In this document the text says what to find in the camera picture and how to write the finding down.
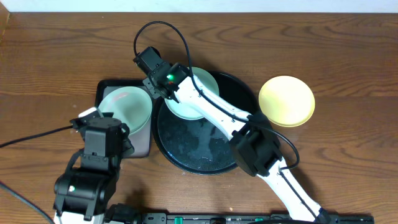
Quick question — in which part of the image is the green yellow sponge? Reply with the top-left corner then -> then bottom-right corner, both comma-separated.
103,112 -> 114,117

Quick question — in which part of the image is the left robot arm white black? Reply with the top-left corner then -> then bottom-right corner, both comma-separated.
53,117 -> 134,221

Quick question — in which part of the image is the yellow plate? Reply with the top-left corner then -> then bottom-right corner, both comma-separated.
258,76 -> 315,128

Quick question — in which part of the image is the rectangular black grey tray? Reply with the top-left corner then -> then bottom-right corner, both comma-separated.
95,79 -> 152,158

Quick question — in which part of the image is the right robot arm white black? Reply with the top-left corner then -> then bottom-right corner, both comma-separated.
144,62 -> 331,223

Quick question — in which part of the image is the round black tray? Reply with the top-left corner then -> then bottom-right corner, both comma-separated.
151,71 -> 259,175

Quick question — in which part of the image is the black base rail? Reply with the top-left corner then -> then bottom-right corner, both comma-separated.
141,213 -> 375,224

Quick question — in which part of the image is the mint green plate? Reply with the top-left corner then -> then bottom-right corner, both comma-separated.
98,86 -> 152,134
164,66 -> 221,121

